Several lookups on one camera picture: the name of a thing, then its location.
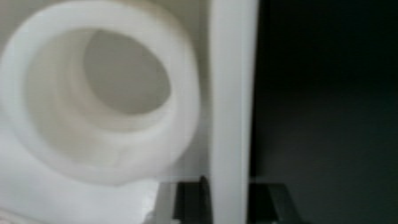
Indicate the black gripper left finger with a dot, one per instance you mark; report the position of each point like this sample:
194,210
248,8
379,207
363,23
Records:
193,204

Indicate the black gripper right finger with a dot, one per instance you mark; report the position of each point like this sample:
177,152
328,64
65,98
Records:
273,209

